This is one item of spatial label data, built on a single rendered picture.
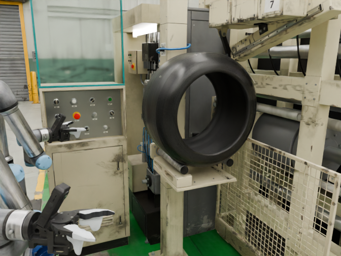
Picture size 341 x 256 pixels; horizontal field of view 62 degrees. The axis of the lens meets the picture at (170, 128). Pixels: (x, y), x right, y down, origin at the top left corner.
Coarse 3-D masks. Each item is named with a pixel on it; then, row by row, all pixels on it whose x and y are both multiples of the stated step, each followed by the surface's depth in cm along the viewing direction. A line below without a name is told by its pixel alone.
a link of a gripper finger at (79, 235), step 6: (66, 228) 67; (72, 228) 67; (78, 228) 67; (72, 234) 65; (78, 234) 64; (84, 234) 64; (90, 234) 64; (72, 240) 67; (78, 240) 65; (84, 240) 64; (90, 240) 64; (78, 246) 65; (78, 252) 66
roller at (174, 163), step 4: (160, 152) 171; (164, 152) 168; (164, 156) 165; (168, 156) 162; (168, 160) 160; (172, 160) 157; (172, 164) 156; (176, 164) 152; (180, 164) 149; (176, 168) 151; (180, 168) 147; (184, 168) 146; (180, 172) 148; (184, 172) 147
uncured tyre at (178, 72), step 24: (168, 72) 135; (192, 72) 132; (216, 72) 168; (240, 72) 142; (144, 96) 149; (168, 96) 131; (216, 96) 176; (240, 96) 166; (144, 120) 151; (168, 120) 133; (216, 120) 177; (240, 120) 167; (168, 144) 138; (192, 144) 174; (216, 144) 172; (240, 144) 152
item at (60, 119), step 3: (60, 114) 161; (57, 117) 161; (60, 117) 160; (63, 117) 160; (57, 120) 161; (60, 120) 160; (63, 120) 161; (54, 123) 161; (57, 123) 160; (60, 123) 160; (54, 126) 160; (57, 126) 160; (60, 126) 161; (51, 129) 161; (54, 129) 159; (57, 129) 160; (54, 132) 160; (57, 132) 161
